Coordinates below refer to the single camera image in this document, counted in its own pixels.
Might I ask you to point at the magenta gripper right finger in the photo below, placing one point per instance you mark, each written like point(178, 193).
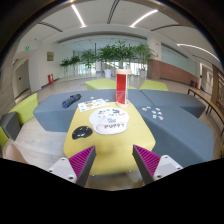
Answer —
point(152, 166)

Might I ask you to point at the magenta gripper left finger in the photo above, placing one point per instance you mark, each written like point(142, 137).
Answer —
point(75, 169)

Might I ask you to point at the black computer mouse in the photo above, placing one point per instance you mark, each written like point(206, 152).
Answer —
point(82, 132)

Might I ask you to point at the white puppy mouse pad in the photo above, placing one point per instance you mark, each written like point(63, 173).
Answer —
point(109, 120)

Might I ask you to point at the grey right bench block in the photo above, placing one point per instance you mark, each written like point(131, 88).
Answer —
point(174, 120)

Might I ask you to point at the grey bench block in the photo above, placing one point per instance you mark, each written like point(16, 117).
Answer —
point(174, 120)
point(53, 117)

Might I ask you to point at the colourful sticker sheet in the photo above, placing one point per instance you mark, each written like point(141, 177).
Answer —
point(91, 104)

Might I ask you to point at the grey left bench block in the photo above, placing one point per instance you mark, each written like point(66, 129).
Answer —
point(53, 117)

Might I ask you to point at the dark blue folded umbrella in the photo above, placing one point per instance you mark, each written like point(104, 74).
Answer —
point(73, 98)

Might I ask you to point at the green far right bench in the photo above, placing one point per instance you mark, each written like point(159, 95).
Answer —
point(153, 85)

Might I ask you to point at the green bench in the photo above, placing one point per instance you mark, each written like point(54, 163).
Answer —
point(100, 84)
point(153, 85)

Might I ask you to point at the lime green side seat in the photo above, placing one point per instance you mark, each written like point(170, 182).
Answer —
point(25, 108)

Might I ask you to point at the dark grey side seat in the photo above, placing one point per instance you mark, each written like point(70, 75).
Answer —
point(10, 124)

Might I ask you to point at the wooden bench right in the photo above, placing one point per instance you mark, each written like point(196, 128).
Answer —
point(211, 106)

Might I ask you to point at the red white cylinder container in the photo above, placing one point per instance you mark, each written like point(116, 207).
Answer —
point(122, 87)

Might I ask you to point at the red fire extinguisher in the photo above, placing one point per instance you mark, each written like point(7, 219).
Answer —
point(50, 78)

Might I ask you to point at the potted plant right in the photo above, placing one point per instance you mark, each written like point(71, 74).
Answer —
point(143, 53)

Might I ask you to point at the potted plant in white pot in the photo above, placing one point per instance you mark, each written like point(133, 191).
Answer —
point(107, 55)

